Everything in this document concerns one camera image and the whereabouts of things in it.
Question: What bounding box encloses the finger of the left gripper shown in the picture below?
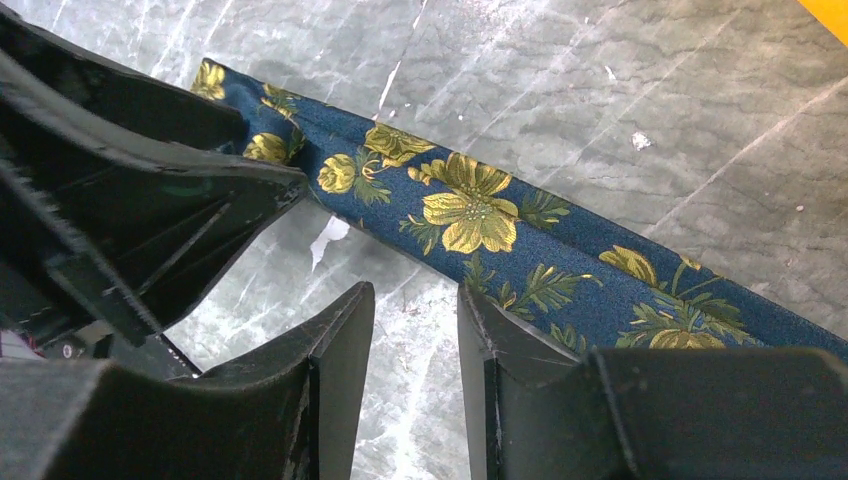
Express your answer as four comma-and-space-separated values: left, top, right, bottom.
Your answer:
1, 7, 248, 150
1, 55, 306, 346

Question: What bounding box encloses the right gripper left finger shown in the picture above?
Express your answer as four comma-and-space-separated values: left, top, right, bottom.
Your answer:
1, 281, 375, 479

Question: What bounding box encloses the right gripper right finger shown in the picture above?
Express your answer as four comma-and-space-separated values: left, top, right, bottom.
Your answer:
457, 286, 847, 479

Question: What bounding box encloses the blue yellow floral tie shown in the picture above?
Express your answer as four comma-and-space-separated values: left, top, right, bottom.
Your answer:
191, 59, 847, 358

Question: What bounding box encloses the yellow plastic tray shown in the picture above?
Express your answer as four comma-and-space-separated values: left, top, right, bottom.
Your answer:
799, 0, 848, 45

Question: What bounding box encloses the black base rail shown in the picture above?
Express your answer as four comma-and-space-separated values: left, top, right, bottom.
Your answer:
1, 264, 201, 379

